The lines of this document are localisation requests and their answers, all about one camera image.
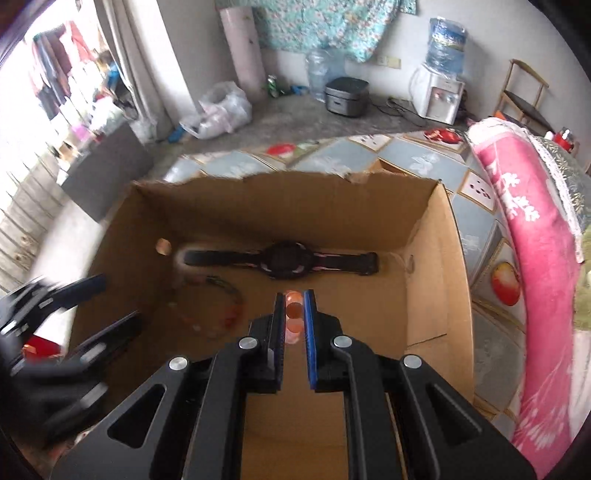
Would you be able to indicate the pink rolled mat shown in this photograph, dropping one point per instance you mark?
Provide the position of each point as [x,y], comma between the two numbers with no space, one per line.
[243,43]

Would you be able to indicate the patterned blue tablecloth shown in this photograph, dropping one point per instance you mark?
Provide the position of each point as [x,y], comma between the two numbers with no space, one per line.
[378,194]

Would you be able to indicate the dark grey cabinet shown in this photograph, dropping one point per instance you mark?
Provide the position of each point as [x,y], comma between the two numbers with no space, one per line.
[97,179]

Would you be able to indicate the white plastic bag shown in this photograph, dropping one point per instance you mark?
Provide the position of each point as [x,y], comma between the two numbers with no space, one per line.
[224,109]

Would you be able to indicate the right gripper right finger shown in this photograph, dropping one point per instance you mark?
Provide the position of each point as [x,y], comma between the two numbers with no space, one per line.
[403,419]

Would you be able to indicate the green drink can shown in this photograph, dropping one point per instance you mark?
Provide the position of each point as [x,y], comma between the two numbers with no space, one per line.
[272,88]

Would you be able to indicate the pink floral blanket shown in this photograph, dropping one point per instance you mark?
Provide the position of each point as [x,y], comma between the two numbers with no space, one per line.
[544,220]

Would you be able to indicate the black rice cooker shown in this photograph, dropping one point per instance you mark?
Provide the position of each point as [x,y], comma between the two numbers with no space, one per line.
[347,96]

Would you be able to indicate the teal floral hanging cloth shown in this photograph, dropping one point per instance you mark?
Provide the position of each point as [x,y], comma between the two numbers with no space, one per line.
[354,27]

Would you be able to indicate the brown cardboard box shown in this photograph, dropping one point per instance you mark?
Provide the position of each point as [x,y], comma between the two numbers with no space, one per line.
[295,434]

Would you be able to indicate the wooden chair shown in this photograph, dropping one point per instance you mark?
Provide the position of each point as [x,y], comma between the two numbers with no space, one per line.
[522,92]

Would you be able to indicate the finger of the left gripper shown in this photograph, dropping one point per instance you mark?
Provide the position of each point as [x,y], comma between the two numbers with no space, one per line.
[73,294]
[102,347]

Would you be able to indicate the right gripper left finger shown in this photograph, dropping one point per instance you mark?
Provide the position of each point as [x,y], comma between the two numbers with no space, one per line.
[186,421]

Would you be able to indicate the clear plastic water jug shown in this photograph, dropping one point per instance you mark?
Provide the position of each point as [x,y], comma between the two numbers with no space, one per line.
[323,66]

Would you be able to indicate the black round watch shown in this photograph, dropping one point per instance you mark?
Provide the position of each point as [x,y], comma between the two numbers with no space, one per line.
[285,260]

